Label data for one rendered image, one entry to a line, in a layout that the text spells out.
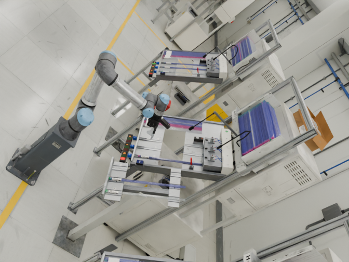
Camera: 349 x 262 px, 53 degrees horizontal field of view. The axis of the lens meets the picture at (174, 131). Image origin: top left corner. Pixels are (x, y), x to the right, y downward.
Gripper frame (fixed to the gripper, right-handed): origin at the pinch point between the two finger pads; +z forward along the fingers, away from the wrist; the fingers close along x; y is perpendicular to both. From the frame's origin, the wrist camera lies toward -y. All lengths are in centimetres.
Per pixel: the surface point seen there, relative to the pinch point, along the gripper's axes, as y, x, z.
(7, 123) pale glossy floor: 111, -7, 44
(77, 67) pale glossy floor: 94, -142, 53
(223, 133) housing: -56, -23, -8
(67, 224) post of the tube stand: 38, 40, 81
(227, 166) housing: -57, 18, -9
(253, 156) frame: -68, 23, -28
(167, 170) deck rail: -18.3, 21.2, 10.6
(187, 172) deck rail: -32.4, 21.2, 6.7
